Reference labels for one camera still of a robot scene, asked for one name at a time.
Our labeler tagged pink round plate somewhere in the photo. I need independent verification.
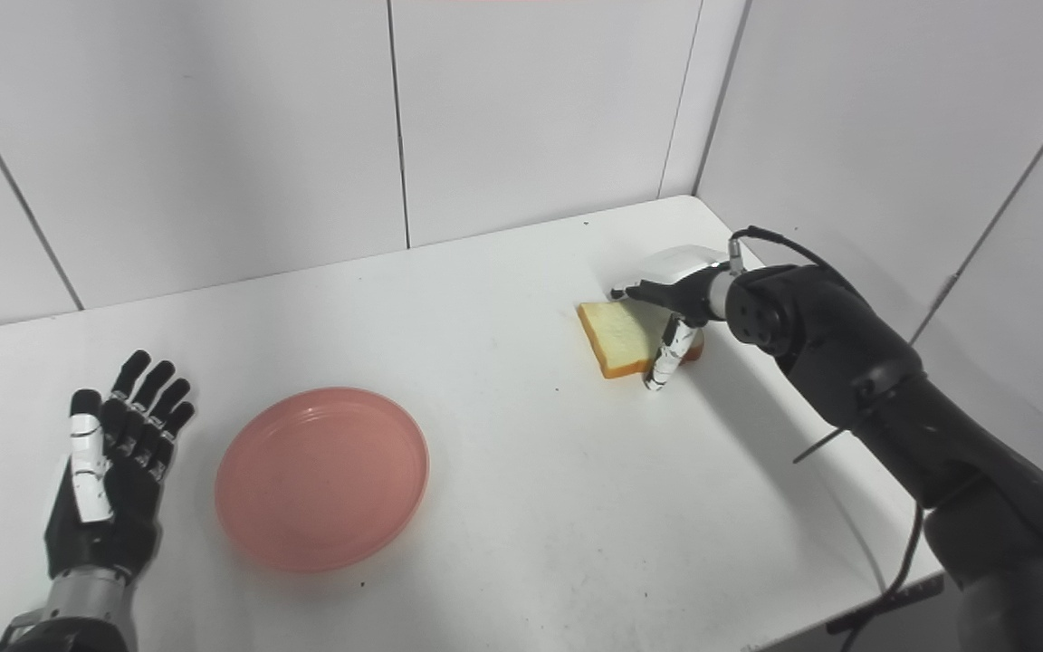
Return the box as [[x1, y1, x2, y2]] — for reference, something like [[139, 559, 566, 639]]
[[215, 387, 431, 573]]

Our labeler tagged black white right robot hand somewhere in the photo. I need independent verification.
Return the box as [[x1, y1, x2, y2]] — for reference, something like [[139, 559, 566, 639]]
[[609, 244, 731, 392]]

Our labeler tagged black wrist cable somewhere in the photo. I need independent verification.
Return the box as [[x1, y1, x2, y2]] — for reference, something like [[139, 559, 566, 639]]
[[728, 226, 930, 652], [0, 611, 43, 652]]

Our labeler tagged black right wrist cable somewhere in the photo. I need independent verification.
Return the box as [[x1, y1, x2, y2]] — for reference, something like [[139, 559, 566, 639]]
[[728, 226, 930, 652]]

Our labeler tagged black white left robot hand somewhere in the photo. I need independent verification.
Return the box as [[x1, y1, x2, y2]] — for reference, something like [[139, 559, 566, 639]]
[[43, 350, 196, 580]]

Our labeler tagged slice of white bread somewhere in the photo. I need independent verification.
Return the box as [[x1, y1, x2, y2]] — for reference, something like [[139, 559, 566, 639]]
[[577, 299, 705, 380]]

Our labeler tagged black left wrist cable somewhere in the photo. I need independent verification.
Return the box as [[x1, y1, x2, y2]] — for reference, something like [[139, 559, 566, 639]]
[[0, 611, 43, 652]]

